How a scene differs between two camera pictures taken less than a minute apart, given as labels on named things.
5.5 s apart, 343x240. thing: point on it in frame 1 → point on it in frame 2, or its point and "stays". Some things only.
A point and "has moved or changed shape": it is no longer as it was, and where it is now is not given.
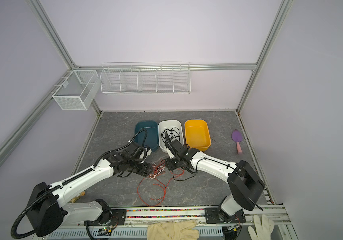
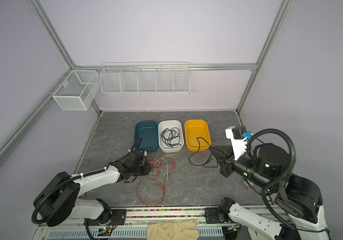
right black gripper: (168, 163) → (228, 163)
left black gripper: (145, 170) stays
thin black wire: (197, 171) has moved or changed shape
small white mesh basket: (75, 92) stays
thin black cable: (173, 133) stays
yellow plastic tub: (197, 134) stays
